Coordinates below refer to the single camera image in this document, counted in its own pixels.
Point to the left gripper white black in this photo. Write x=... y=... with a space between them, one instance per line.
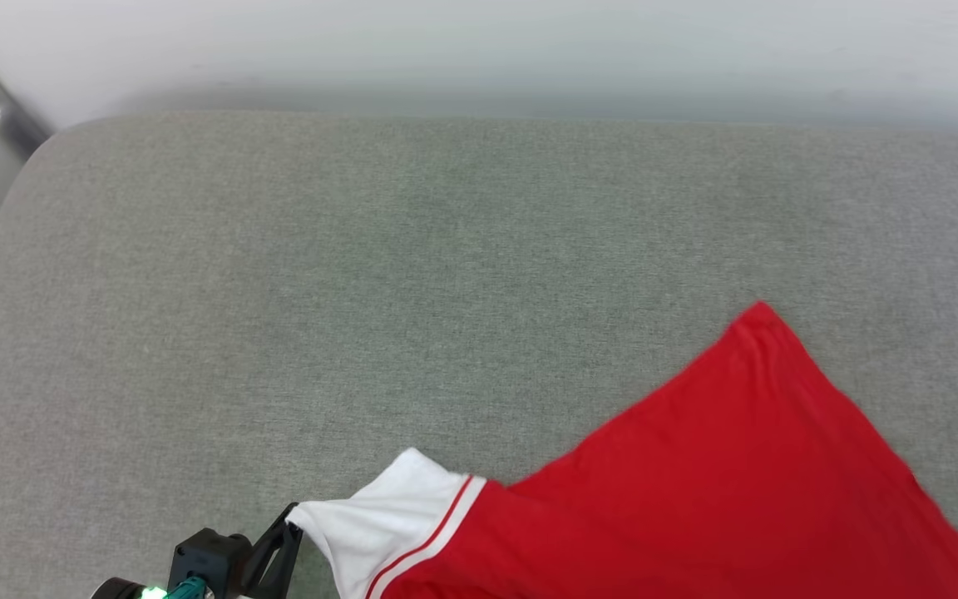
x=225 y=594

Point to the red garment with white trim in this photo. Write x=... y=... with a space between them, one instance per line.
x=737 y=482

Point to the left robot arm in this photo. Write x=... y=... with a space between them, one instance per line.
x=117 y=589

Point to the grey fabric sofa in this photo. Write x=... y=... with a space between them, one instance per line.
x=362 y=291

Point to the grey metal bar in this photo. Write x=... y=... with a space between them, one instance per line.
x=9 y=121

